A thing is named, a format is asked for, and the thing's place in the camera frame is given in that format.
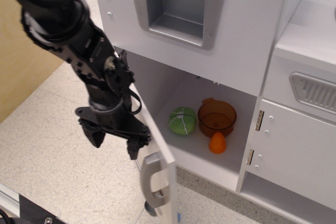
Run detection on grey blue toy scoop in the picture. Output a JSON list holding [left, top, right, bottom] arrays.
[[144, 200, 182, 222]]

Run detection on grey fridge door handle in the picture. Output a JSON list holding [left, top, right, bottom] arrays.
[[140, 152, 170, 209]]

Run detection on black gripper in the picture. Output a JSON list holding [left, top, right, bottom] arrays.
[[75, 101, 151, 160]]

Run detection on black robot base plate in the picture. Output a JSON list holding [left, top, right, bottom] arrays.
[[1, 194, 66, 223]]

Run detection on brass oven hinge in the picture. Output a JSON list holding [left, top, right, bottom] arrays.
[[255, 110, 264, 131], [246, 149, 254, 165]]

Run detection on aluminium frame rail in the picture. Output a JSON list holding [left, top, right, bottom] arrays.
[[0, 183, 20, 218]]

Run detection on white toy kitchen cabinet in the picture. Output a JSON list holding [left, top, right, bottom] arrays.
[[98, 0, 335, 223]]

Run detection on grey ice dispenser recess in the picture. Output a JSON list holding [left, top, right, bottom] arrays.
[[133, 0, 224, 50]]

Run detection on grey vent grille panel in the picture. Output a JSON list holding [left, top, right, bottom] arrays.
[[289, 72, 335, 114]]

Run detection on light wooden board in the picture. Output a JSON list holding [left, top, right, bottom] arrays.
[[1, 0, 62, 122]]

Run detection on orange toy carrot piece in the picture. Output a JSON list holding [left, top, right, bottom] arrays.
[[208, 132, 226, 154]]

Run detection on orange translucent toy pot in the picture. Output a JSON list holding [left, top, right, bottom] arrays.
[[197, 98, 237, 137]]

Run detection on lower brass oven hinge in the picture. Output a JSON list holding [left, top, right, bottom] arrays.
[[246, 149, 254, 165]]

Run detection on upper brass oven hinge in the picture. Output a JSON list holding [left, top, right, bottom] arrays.
[[255, 110, 264, 131]]

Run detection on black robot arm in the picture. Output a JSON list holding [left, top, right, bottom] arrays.
[[17, 0, 151, 160]]

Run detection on white low fridge door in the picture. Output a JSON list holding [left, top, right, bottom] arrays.
[[132, 98, 179, 223]]

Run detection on green toy cabbage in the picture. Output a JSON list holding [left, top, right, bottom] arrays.
[[169, 106, 196, 136]]

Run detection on white oven cabinet door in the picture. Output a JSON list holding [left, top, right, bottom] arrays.
[[246, 100, 335, 209]]

